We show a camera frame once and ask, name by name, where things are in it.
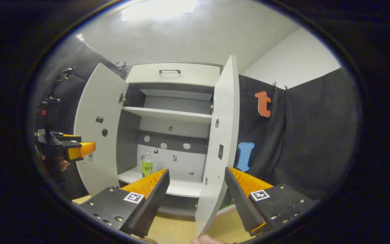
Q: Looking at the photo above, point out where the white cabinet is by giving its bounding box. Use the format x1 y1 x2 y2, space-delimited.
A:
115 62 224 217

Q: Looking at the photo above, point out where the black backdrop cloth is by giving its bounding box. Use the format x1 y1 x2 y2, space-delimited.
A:
231 66 361 204
34 37 128 200

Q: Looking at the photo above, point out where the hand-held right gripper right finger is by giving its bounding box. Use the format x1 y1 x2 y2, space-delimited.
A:
224 167 317 237

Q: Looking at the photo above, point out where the white cabinet door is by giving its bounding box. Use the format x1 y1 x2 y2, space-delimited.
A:
74 63 129 197
195 55 240 237

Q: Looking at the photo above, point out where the watermelon slice toy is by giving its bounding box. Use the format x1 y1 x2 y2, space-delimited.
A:
219 199 237 211

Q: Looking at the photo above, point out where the white cabinet shelf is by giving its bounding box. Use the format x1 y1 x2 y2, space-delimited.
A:
122 106 213 124
118 166 203 198

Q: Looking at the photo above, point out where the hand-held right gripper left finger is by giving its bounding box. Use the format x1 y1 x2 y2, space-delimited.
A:
80 168 170 238

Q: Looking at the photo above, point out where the white cabinet drawer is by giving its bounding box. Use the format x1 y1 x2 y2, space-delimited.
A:
126 63 221 87

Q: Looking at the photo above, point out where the clear bottle with green label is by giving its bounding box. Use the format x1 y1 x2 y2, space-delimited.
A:
142 150 154 178

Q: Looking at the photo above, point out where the black stand with clamps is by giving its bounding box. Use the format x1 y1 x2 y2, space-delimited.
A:
39 67 76 117

